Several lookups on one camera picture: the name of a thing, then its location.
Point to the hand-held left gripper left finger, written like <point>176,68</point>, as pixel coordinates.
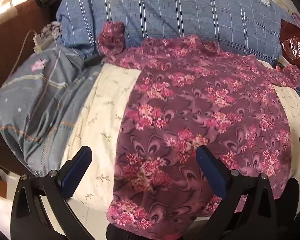
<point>73,177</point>

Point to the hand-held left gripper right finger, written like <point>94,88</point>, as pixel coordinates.
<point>211,175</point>

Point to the purple floral garment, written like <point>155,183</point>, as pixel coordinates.
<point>190,100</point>

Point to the cream leaf-print pillow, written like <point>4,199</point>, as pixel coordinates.
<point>100,120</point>

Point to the grey patterned blanket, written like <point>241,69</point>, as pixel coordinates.
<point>37,100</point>

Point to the red plastic bag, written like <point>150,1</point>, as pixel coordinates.
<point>293,42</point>

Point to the black rectangular device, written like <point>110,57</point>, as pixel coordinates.
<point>93,60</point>

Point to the brown wooden headboard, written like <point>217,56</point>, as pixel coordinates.
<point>17,40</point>

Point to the crumpled grey white cloth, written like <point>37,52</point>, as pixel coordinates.
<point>52,28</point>

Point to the blue plaid quilt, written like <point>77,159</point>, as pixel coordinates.
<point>190,15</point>

